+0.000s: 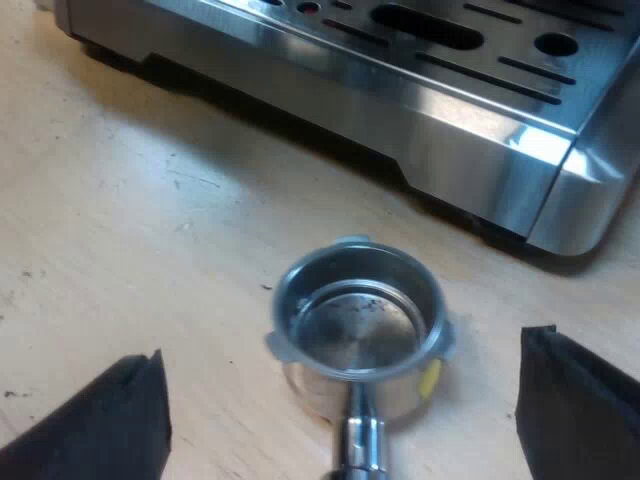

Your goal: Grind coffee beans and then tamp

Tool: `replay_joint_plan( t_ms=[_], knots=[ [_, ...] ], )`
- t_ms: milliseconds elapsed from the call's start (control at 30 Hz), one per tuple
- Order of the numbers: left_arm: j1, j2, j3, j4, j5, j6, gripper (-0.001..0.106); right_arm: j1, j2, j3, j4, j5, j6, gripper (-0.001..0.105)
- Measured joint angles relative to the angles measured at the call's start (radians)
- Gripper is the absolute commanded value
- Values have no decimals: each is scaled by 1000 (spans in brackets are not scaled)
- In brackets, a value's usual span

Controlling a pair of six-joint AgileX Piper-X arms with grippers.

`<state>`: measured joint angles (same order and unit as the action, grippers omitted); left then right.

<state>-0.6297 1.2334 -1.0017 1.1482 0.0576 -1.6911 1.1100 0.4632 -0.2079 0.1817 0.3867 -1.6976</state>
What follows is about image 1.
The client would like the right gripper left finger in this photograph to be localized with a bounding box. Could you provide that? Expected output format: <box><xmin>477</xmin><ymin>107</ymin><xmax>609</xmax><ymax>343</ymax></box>
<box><xmin>0</xmin><ymin>348</ymin><xmax>174</xmax><ymax>480</ymax></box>

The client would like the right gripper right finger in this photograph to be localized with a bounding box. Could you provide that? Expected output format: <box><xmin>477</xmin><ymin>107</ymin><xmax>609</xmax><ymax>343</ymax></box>
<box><xmin>513</xmin><ymin>324</ymin><xmax>640</xmax><ymax>480</ymax></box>

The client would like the filter holder with red-ended handle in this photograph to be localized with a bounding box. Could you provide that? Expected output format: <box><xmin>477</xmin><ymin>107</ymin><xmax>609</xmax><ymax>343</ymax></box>
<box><xmin>263</xmin><ymin>234</ymin><xmax>462</xmax><ymax>480</ymax></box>

